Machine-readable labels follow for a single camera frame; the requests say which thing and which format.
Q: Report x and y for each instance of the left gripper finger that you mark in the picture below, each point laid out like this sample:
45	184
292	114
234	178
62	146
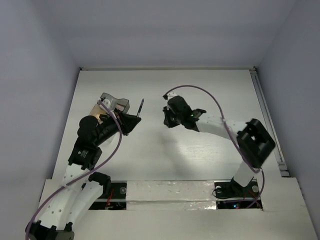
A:
128	117
131	123

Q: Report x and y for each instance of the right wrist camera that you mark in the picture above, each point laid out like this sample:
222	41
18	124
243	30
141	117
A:
170	97

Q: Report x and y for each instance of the orange pastel marker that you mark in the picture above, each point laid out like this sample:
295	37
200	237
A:
120	107

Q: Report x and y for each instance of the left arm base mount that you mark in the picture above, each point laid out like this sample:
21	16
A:
113	193

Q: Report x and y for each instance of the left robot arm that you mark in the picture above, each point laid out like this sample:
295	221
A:
81	184

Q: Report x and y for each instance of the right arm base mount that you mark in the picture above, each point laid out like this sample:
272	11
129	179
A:
230	195

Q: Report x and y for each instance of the orange translucent container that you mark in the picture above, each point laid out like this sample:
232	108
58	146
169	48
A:
96	111

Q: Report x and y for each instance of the purple ink pen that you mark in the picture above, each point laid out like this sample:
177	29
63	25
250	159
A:
140	107

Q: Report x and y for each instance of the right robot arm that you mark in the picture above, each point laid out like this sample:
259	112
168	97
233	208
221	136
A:
251	139

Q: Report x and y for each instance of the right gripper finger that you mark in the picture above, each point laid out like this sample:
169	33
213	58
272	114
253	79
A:
167	116
173	124

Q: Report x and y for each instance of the grey translucent container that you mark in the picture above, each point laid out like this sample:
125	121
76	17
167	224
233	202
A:
119	101

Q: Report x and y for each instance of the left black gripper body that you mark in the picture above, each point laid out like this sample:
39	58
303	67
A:
120	118

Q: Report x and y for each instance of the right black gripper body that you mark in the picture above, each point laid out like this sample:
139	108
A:
175	117

